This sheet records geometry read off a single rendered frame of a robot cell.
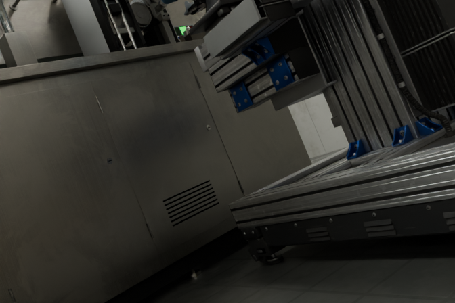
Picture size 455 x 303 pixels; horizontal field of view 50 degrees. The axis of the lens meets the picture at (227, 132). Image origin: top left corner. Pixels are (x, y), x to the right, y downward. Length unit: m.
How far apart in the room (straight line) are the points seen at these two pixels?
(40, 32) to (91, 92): 0.81
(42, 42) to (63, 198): 1.07
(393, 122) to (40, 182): 1.07
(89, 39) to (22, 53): 0.38
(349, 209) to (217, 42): 0.59
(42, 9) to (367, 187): 1.91
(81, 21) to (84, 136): 0.85
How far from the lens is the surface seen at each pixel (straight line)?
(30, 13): 2.57
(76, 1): 2.45
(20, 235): 1.58
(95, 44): 2.37
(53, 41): 2.54
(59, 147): 1.68
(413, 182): 1.07
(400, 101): 1.40
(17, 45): 2.15
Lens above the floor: 0.38
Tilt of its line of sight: 3 degrees up
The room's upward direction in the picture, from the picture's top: 22 degrees counter-clockwise
